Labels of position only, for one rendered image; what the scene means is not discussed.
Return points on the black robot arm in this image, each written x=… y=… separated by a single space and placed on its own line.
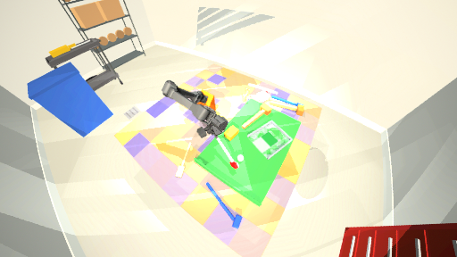
x=201 y=111

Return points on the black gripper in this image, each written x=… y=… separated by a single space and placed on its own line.
x=201 y=131

